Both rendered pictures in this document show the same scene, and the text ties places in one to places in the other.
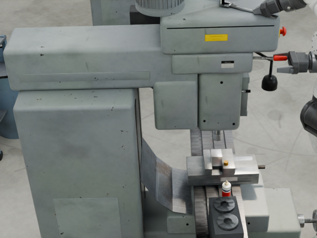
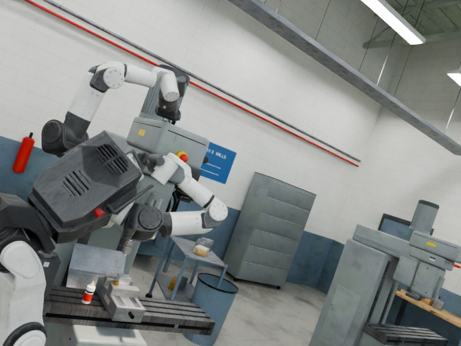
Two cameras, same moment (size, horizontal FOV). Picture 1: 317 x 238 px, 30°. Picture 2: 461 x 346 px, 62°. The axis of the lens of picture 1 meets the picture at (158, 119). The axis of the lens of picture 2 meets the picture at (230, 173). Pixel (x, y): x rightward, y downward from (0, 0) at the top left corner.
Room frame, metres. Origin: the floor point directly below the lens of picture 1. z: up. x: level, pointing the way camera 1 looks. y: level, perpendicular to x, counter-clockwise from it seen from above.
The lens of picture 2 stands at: (1.35, -2.12, 1.76)
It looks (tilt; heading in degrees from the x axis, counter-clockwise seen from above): 1 degrees up; 55
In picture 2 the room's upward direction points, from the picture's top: 20 degrees clockwise
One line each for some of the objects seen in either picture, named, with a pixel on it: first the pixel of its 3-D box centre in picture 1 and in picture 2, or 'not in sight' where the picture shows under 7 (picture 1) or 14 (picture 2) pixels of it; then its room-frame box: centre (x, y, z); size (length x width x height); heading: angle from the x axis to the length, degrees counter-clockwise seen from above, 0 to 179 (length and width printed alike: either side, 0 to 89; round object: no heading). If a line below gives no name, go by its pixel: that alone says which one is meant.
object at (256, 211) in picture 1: (215, 200); (98, 327); (2.19, -0.28, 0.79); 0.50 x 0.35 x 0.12; 88
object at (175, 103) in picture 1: (175, 91); not in sight; (2.20, -0.08, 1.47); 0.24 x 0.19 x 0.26; 178
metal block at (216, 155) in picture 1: (216, 157); (122, 281); (2.23, -0.28, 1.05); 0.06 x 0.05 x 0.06; 179
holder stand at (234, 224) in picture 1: (225, 228); (27, 270); (1.77, -0.27, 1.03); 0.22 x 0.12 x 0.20; 1
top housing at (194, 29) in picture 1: (217, 21); (165, 141); (2.19, -0.26, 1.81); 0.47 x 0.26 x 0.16; 88
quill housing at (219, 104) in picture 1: (218, 90); (143, 203); (2.19, -0.27, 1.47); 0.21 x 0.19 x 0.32; 178
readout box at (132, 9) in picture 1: (152, 27); (184, 182); (2.54, 0.01, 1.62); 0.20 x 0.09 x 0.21; 88
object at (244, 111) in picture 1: (243, 95); (149, 213); (2.19, -0.39, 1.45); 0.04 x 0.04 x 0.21; 88
